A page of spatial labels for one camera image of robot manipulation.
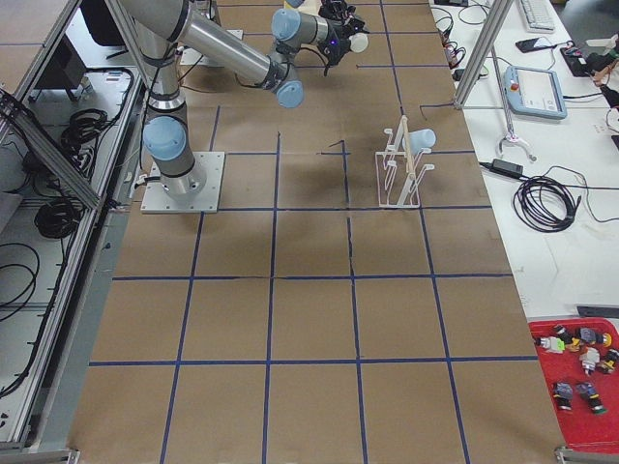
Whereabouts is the red parts tray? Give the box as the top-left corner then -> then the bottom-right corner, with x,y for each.
529,318 -> 618,454

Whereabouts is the light blue plastic cup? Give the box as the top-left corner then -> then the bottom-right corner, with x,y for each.
402,129 -> 436,155

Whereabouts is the cream plastic cup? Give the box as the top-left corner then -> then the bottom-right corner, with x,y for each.
349,32 -> 368,53

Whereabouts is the aluminium frame post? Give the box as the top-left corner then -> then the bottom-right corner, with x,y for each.
454,0 -> 513,109

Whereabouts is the metal reacher grabber tool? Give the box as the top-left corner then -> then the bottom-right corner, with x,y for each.
491,52 -> 537,163

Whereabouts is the blue teach pendant tablet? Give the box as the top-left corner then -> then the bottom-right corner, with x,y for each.
503,66 -> 567,120

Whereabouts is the black smartphone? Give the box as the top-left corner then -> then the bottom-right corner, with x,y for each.
515,37 -> 557,53

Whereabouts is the coiled black cable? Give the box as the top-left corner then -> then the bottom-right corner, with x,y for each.
512,166 -> 619,234

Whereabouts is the black power adapter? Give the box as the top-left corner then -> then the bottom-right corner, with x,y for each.
490,159 -> 523,179

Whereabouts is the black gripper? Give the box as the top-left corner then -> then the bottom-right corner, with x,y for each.
318,0 -> 366,32
322,21 -> 356,73

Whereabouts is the white wire cup rack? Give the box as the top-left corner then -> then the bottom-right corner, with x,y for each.
375,115 -> 435,209

